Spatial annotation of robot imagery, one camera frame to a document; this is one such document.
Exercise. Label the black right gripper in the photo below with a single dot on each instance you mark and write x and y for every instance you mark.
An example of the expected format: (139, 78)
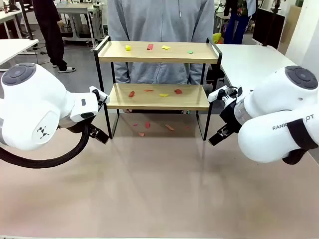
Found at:
(230, 114)

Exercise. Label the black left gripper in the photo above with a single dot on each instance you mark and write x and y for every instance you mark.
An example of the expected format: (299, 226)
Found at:
(74, 128)

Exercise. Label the yellow paper scrap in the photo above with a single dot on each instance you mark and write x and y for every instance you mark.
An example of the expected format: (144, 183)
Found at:
(163, 94)
(165, 47)
(127, 47)

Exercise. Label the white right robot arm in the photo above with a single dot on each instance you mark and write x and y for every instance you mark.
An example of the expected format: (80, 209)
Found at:
(274, 112)

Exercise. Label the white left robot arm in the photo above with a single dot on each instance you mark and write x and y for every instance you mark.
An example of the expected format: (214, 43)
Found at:
(30, 99)

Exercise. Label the short wooden shelf board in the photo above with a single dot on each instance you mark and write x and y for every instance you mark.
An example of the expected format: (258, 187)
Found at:
(149, 104)

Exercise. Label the two-tier wooden shelf rack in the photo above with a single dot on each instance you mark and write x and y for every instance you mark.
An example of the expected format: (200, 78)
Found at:
(101, 74)

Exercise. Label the long wooden shelf board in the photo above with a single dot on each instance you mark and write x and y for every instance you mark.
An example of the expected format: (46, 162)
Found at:
(159, 58)

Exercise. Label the person's right hand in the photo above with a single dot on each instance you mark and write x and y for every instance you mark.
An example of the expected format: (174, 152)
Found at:
(128, 110)

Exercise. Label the person's left hand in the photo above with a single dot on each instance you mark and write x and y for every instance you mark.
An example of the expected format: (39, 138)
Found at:
(186, 112)

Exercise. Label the black flat bar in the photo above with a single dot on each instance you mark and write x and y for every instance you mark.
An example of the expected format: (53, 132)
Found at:
(157, 111)

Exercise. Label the yellow-green bag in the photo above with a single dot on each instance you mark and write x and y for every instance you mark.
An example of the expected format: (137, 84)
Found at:
(217, 38)

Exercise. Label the person in blue trousers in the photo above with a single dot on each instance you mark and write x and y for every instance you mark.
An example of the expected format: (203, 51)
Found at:
(236, 27)

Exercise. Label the person in black clothes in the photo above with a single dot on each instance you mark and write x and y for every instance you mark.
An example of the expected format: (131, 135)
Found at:
(49, 25)

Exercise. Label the person in grey hoodie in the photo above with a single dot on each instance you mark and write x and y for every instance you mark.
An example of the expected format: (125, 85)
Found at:
(159, 25)

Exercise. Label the grey workshop table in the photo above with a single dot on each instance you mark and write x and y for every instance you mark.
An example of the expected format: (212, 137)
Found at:
(74, 10)

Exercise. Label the brown cardboard sheet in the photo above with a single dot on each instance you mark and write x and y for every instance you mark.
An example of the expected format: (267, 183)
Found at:
(292, 25)

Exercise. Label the black metal stand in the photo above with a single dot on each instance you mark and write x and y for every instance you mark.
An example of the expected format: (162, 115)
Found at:
(27, 25)

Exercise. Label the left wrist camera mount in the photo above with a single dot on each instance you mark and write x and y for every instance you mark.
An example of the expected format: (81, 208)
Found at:
(104, 98)

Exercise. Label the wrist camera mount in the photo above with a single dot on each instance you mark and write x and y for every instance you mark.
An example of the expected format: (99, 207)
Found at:
(104, 98)
(214, 95)

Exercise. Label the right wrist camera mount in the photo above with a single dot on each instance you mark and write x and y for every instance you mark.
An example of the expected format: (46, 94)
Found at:
(214, 95)

